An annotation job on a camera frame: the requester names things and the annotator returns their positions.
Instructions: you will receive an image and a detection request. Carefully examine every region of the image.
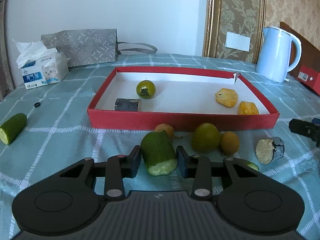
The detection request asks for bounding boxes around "light blue electric kettle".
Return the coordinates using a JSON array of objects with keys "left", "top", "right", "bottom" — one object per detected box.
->
[{"left": 255, "top": 27, "right": 302, "bottom": 83}]

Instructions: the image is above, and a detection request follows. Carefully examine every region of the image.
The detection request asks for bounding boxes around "cucumber piece far left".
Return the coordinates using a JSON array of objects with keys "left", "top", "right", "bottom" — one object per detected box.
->
[{"left": 1, "top": 113, "right": 27, "bottom": 145}]

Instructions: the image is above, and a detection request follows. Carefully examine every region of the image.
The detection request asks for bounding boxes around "longan fruit with stem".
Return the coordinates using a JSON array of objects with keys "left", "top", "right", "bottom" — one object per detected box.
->
[{"left": 154, "top": 124, "right": 174, "bottom": 139}]

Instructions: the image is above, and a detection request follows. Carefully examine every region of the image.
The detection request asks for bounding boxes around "beige curtain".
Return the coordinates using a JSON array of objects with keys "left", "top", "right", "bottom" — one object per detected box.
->
[{"left": 0, "top": 0, "right": 14, "bottom": 101}]

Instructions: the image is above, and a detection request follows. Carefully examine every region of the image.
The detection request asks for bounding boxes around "dark sugarcane piece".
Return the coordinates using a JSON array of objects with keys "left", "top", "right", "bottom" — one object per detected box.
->
[
  {"left": 255, "top": 137, "right": 285, "bottom": 165},
  {"left": 114, "top": 98, "right": 141, "bottom": 112}
]

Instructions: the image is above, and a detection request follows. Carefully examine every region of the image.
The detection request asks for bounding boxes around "large cucumber piece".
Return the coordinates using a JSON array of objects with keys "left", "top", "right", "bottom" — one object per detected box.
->
[{"left": 140, "top": 131, "right": 177, "bottom": 176}]

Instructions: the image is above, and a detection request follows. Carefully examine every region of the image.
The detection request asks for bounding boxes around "gold picture frame moulding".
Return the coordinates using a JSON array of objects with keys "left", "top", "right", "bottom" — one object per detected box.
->
[{"left": 202, "top": 0, "right": 221, "bottom": 58}]

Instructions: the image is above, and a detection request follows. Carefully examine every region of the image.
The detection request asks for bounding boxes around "red shallow cardboard box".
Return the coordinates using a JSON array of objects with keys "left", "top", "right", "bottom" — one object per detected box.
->
[{"left": 87, "top": 66, "right": 280, "bottom": 132}]

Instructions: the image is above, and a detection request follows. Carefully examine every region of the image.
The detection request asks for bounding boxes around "yellow jackfruit piece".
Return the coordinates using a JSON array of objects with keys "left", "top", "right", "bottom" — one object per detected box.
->
[
  {"left": 215, "top": 88, "right": 238, "bottom": 108},
  {"left": 238, "top": 101, "right": 259, "bottom": 115}
]

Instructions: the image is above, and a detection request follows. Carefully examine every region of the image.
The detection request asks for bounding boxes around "green tomato with calyx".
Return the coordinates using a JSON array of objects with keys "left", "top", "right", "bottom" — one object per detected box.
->
[{"left": 136, "top": 80, "right": 156, "bottom": 99}]

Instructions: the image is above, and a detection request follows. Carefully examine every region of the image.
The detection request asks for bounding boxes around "tissue pack with cat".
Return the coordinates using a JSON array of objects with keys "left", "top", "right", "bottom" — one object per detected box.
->
[{"left": 15, "top": 41, "right": 69, "bottom": 89}]

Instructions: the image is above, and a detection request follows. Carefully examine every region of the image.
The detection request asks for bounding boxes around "grey patterned gift bag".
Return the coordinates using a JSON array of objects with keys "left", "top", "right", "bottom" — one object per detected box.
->
[{"left": 41, "top": 29, "right": 158, "bottom": 67}]

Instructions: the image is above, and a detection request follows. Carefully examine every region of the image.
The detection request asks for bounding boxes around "small cucumber end piece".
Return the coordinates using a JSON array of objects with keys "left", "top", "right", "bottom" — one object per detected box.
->
[{"left": 247, "top": 162, "right": 259, "bottom": 172}]

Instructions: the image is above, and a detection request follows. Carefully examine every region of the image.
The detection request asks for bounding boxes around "red box at edge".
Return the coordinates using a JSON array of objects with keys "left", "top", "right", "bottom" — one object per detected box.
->
[{"left": 297, "top": 66, "right": 320, "bottom": 95}]

